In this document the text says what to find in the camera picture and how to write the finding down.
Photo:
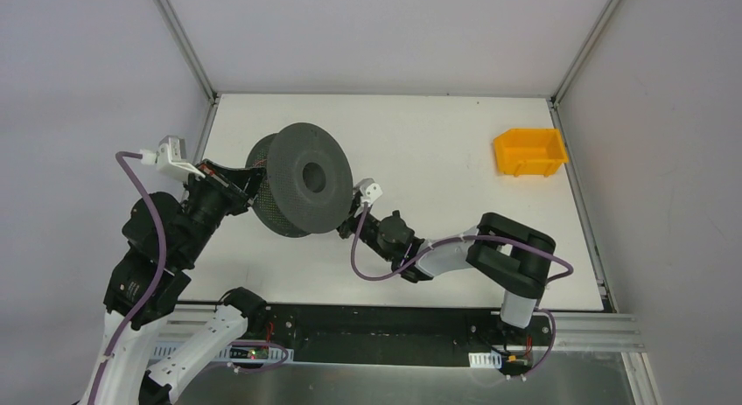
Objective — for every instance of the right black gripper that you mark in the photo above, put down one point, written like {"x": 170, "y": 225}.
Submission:
{"x": 353, "y": 218}

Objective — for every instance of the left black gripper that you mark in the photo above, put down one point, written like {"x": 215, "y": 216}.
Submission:
{"x": 219, "y": 178}

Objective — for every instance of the black cable spool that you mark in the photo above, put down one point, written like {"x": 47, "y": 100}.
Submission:
{"x": 308, "y": 183}

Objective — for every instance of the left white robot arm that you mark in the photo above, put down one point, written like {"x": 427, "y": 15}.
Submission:
{"x": 165, "y": 238}

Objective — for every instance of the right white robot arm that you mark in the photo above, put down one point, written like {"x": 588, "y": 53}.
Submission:
{"x": 507, "y": 252}

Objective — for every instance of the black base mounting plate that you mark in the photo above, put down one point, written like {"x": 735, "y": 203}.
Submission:
{"x": 392, "y": 336}

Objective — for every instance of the orange plastic bin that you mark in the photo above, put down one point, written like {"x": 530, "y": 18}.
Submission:
{"x": 527, "y": 152}

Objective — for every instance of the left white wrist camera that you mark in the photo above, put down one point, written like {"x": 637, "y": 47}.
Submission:
{"x": 169, "y": 159}

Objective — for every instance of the left white cable duct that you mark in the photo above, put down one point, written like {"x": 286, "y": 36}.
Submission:
{"x": 253, "y": 354}

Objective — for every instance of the white cable duct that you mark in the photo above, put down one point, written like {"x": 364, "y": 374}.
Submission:
{"x": 253, "y": 354}
{"x": 487, "y": 360}

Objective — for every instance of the right white cable duct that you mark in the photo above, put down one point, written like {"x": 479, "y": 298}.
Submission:
{"x": 487, "y": 360}

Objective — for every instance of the aluminium frame rail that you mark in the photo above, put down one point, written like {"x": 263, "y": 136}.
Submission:
{"x": 575, "y": 331}

